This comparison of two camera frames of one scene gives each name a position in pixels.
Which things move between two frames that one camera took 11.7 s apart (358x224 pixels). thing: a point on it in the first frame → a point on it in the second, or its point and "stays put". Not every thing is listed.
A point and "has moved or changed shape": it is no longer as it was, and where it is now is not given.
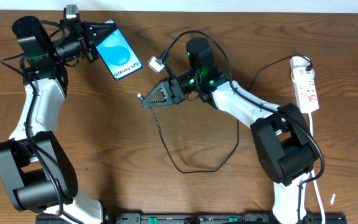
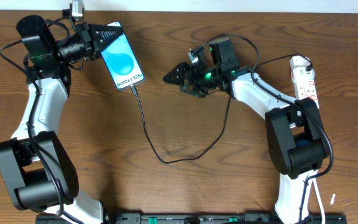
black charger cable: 311,68 → 224,125
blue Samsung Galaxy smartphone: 118,55 has moved or changed shape
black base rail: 193,219 stays put
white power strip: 304,84 stays put
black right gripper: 173,90 → 192,78
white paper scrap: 332,200 stays put
